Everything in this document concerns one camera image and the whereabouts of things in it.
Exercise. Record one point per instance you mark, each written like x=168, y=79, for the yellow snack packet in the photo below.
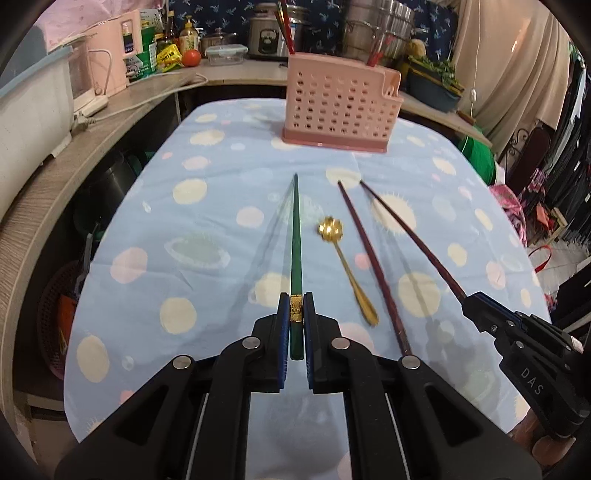
x=169, y=57

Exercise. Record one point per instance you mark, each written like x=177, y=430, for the pink floral cloth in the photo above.
x=508, y=207

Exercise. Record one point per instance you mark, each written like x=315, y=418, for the beige curtain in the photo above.
x=512, y=55

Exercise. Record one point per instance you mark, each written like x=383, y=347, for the green chopstick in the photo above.
x=295, y=240

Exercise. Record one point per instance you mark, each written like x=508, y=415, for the white plastic storage tub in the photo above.
x=27, y=120

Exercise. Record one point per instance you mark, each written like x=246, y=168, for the navy patterned wall cloth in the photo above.
x=323, y=23

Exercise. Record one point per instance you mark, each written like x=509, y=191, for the white power strip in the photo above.
x=91, y=107

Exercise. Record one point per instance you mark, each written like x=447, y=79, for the dark iron chair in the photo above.
x=526, y=161

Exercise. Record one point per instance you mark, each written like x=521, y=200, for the blue plastic basin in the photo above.
x=434, y=94

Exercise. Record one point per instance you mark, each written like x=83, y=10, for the green plastic bag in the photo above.
x=480, y=159

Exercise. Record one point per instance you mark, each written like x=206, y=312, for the blue polka-dot tablecloth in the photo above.
x=207, y=221

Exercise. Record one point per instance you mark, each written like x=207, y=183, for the yellow oil bottle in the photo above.
x=188, y=37

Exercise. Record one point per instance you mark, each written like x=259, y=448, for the pink wall cloth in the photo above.
x=83, y=18

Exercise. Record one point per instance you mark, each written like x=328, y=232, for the stainless rice cooker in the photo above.
x=265, y=37

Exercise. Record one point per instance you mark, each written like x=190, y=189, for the gold flower-shaped spoon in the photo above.
x=330, y=228

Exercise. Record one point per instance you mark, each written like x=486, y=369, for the brown root vegetable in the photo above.
x=416, y=47

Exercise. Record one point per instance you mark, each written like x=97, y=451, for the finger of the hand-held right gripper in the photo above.
x=505, y=310
x=485, y=316

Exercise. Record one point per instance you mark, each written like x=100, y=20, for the red tomato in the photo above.
x=192, y=57

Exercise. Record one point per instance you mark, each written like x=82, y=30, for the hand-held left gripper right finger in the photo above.
x=310, y=341

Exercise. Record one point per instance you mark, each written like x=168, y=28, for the white countertop appliance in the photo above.
x=79, y=74

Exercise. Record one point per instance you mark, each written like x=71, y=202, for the hanging clothes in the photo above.
x=572, y=138

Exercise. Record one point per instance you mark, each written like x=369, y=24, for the small lidded metal pot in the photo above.
x=219, y=40

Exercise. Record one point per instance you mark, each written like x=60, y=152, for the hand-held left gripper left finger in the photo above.
x=282, y=332

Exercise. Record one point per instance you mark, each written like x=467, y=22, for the red chopstick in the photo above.
x=373, y=57
x=287, y=32

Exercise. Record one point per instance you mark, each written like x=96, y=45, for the person's right hand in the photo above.
x=535, y=443

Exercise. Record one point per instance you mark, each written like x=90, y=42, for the pink perforated utensil holder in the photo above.
x=332, y=101

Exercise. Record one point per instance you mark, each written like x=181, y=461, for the stainless steamer pot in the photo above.
x=392, y=23

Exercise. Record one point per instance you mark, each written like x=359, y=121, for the clear lidded food container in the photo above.
x=226, y=54

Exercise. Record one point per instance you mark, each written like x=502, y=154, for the black cooking pot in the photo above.
x=113, y=184

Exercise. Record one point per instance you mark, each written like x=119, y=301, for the dark sauce bottle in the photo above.
x=170, y=30

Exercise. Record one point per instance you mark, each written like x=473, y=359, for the pink electric kettle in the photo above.
x=111, y=55

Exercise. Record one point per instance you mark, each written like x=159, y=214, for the green leafy vegetables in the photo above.
x=438, y=69

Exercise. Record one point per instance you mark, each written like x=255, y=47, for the green tin can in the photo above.
x=143, y=57

